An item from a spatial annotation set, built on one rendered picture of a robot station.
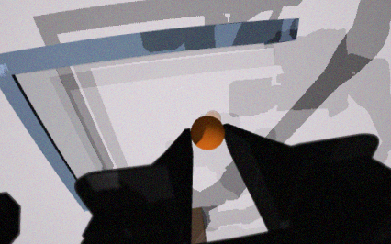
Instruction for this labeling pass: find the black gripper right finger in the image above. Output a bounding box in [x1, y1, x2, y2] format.
[223, 123, 379, 231]

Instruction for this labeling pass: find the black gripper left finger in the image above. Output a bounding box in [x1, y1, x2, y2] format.
[74, 128, 194, 244]

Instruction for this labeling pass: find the clear l-shaped low wall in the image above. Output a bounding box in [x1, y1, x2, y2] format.
[16, 65, 105, 178]

